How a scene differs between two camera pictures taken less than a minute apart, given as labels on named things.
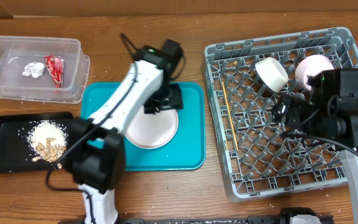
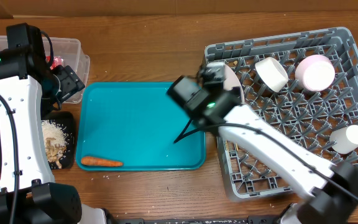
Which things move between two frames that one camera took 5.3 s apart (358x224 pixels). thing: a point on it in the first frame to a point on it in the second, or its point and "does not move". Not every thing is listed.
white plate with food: (152, 130) to (231, 80)
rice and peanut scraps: (47, 140) does not move
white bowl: (309, 65) does not move
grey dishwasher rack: (245, 80) does not move
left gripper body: (167, 96) to (61, 86)
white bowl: (271, 74) does not move
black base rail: (292, 215) does not move
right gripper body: (302, 121) to (197, 117)
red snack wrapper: (55, 65) does not move
